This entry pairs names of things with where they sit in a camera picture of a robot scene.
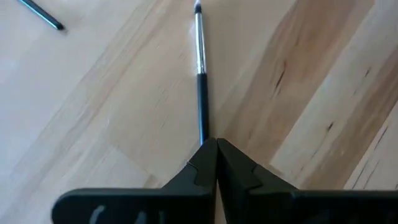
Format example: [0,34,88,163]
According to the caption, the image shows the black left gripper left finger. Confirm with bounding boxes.
[51,138,218,224]

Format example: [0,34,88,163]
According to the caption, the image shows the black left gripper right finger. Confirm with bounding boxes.
[217,138,398,224]

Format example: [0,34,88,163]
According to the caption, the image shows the black makeup brush silver ferrule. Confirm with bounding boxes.
[193,0,210,146]

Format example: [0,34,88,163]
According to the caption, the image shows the thin black makeup brush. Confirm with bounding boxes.
[17,0,66,32]

